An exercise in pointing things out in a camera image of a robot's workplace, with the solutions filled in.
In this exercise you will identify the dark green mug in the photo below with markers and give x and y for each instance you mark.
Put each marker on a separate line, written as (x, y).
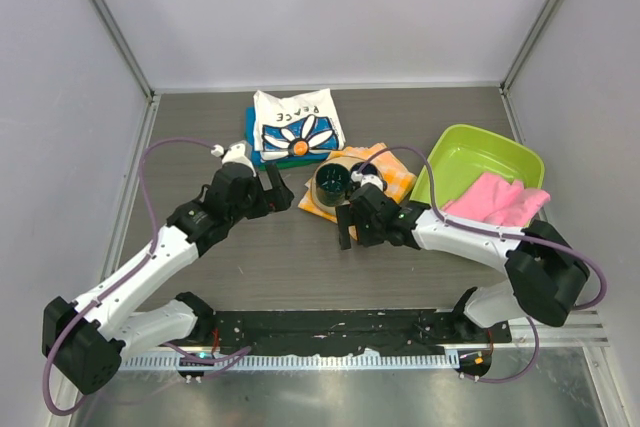
(331, 183)

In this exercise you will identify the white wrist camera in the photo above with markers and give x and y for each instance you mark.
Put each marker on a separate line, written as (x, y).
(359, 180)
(238, 152)

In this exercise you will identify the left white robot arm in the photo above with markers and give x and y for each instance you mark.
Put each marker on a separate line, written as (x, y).
(88, 338)

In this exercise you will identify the slotted white cable duct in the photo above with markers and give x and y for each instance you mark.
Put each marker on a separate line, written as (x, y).
(169, 360)

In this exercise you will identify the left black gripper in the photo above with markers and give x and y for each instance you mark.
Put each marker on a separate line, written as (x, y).
(279, 194)

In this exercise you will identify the white daisy print t shirt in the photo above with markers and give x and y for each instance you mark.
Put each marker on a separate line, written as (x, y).
(301, 125)

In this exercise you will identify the pink t shirt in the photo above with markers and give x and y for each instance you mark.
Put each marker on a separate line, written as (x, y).
(493, 200)

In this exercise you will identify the lime green plastic tub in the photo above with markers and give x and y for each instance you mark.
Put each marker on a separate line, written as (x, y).
(464, 152)

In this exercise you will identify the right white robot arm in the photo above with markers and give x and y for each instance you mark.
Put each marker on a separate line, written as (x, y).
(544, 276)

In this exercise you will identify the orange checkered cloth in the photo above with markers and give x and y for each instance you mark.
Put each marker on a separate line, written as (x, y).
(399, 180)

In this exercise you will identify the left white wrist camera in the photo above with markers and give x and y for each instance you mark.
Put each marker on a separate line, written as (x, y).
(238, 152)

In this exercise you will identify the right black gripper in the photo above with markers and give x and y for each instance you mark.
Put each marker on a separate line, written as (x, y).
(343, 215)

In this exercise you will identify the dark blue mug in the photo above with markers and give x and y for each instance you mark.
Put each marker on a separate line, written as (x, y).
(364, 169)

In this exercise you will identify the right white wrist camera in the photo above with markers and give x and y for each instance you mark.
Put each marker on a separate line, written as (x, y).
(359, 180)

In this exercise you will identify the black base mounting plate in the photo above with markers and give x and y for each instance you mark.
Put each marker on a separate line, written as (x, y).
(338, 333)

